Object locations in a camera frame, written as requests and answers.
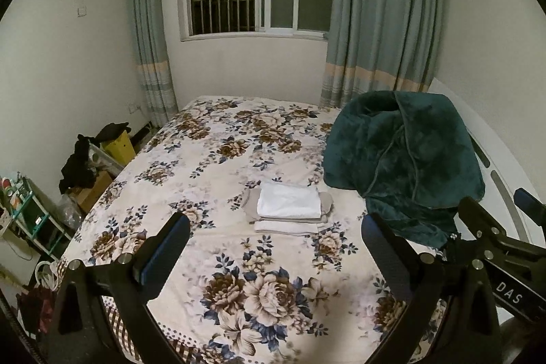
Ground white towel top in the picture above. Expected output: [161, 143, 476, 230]
[257, 181, 322, 220]

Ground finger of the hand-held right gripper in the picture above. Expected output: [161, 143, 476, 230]
[514, 188, 546, 222]
[458, 197, 519, 240]

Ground dark green plush blanket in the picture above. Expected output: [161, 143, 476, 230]
[322, 90, 487, 246]

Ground black clothes heap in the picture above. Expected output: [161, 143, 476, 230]
[59, 123, 131, 195]

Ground folded beige clothes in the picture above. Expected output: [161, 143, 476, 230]
[242, 187, 334, 225]

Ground white headboard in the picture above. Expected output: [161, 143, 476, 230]
[427, 77, 546, 250]

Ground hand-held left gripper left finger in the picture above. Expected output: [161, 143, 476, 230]
[53, 212, 191, 364]

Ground folded white cloth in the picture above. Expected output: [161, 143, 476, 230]
[254, 220, 326, 236]

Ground dark red bag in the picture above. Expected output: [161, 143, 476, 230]
[16, 284, 57, 336]

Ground floral bed sheet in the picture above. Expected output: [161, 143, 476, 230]
[55, 94, 454, 364]

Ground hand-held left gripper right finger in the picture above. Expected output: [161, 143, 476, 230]
[360, 212, 502, 364]

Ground cardboard box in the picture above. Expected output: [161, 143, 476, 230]
[69, 171, 114, 214]

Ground grey-blue curtain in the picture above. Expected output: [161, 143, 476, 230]
[125, 0, 180, 129]
[319, 0, 447, 110]

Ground green storage shelf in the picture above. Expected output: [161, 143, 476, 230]
[0, 175, 76, 263]

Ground clear plastic bag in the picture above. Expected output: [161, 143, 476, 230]
[55, 193, 85, 231]

